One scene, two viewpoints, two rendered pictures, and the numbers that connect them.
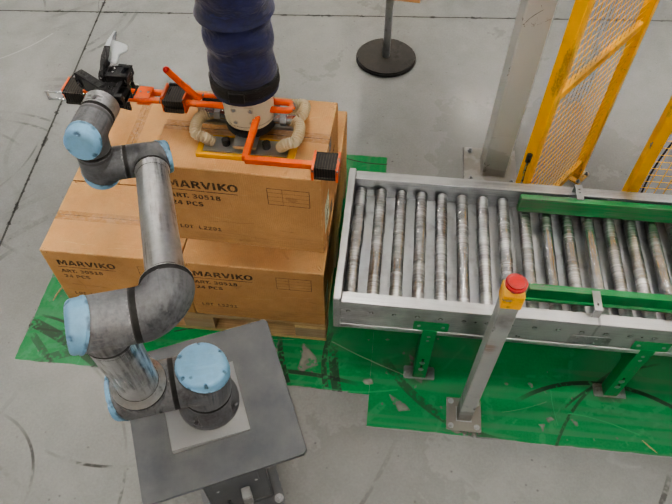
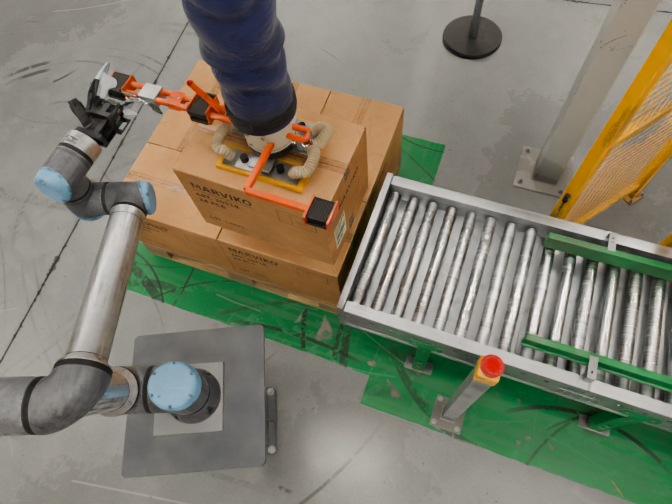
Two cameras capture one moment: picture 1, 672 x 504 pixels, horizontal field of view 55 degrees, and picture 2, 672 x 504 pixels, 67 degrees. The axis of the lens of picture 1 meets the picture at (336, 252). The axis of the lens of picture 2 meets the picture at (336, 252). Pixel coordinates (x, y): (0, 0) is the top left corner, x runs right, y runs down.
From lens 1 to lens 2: 0.75 m
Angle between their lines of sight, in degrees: 16
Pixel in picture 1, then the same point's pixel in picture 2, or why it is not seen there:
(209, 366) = (178, 388)
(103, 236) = (160, 202)
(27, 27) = not seen: outside the picture
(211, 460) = (184, 451)
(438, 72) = (520, 59)
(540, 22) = (620, 47)
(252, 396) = (232, 398)
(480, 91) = (557, 86)
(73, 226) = not seen: hidden behind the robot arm
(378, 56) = (464, 35)
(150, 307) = (42, 412)
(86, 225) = not seen: hidden behind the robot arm
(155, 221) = (94, 293)
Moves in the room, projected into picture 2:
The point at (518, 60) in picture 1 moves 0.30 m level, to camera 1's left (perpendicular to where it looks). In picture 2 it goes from (588, 82) to (519, 73)
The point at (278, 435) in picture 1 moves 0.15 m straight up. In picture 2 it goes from (244, 442) to (233, 438)
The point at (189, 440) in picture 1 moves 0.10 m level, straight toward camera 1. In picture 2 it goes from (169, 429) to (174, 458)
